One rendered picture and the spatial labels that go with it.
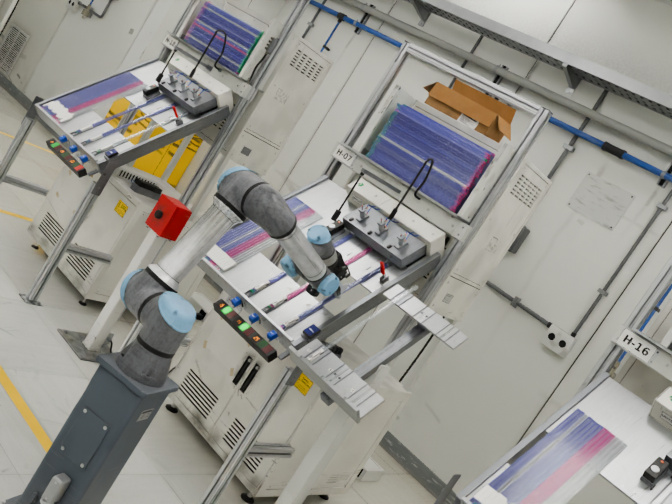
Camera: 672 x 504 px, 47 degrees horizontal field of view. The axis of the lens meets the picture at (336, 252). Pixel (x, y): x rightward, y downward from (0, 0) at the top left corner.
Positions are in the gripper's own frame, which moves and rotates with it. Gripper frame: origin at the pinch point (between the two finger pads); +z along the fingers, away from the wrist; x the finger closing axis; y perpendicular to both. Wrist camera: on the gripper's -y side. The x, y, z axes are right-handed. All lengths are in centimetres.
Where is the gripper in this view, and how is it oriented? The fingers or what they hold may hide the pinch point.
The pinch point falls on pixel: (335, 296)
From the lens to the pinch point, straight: 283.6
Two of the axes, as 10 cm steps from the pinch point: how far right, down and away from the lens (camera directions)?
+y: 7.4, -6.1, 2.9
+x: -6.4, -5.0, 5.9
